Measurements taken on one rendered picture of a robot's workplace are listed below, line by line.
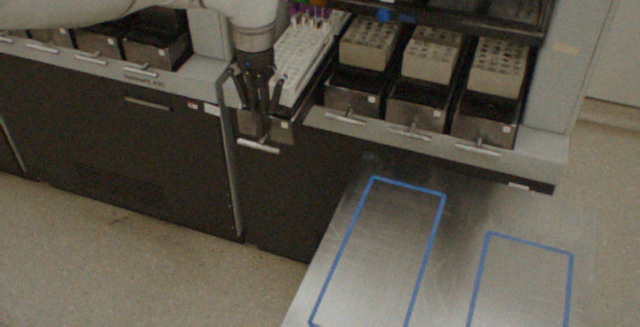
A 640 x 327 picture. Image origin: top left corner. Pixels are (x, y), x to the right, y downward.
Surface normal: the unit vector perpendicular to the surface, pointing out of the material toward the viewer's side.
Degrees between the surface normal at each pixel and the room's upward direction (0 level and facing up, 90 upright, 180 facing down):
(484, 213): 0
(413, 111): 90
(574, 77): 90
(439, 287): 0
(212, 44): 90
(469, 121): 90
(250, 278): 0
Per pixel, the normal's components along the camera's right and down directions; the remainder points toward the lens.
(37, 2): 0.66, 0.67
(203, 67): 0.00, -0.74
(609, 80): -0.35, 0.63
